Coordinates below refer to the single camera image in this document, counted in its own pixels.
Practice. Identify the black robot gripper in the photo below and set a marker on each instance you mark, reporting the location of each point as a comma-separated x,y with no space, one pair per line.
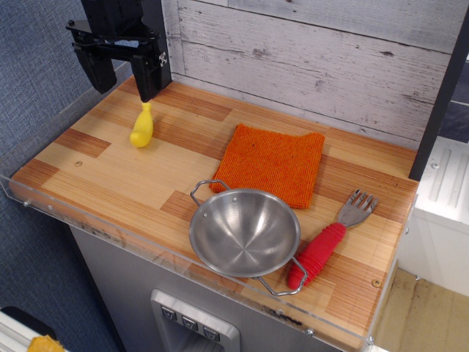
115,30

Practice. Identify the yellow toy banana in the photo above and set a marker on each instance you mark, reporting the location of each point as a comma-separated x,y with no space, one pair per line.
141,134

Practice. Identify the grey toy fridge cabinet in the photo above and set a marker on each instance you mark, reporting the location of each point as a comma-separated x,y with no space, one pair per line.
125,281

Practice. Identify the black right frame post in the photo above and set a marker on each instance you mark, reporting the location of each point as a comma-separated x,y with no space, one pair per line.
445,93

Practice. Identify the red handled toy fork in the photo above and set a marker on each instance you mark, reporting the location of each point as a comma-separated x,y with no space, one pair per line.
310,261

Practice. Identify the orange knitted cloth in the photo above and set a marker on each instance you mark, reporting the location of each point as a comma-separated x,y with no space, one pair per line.
278,163

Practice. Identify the steel bowl with handles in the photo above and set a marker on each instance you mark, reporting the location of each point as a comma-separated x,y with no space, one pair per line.
247,233

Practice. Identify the clear acrylic table guard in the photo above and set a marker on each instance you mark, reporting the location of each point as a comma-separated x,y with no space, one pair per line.
86,173

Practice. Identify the white ridged side cabinet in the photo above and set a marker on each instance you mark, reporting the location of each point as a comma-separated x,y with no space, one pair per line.
434,244

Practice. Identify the silver dispenser button panel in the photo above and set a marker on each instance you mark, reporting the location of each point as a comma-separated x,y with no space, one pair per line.
184,327

